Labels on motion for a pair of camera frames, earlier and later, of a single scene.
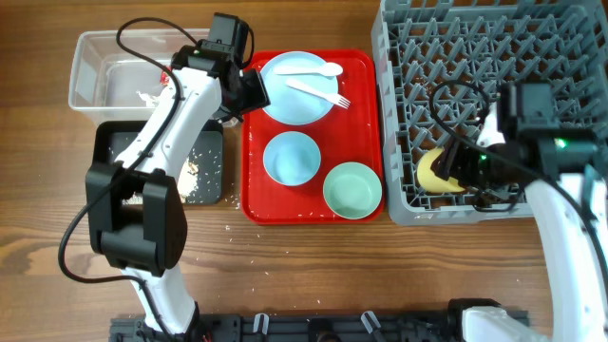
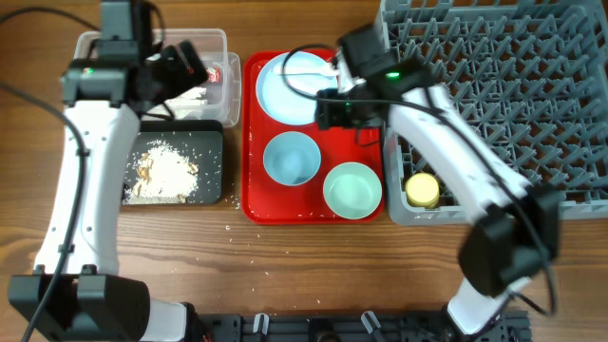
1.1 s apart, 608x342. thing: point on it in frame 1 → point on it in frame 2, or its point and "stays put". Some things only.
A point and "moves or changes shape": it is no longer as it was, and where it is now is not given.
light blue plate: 289,104 stays put
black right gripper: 458,166 → 324,109
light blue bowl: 292,158 stays put
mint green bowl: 352,190 stays put
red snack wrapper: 163,78 moves or changes shape
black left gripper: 258,95 → 175,55
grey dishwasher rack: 439,65 stays put
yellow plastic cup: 430,181 moves or changes shape
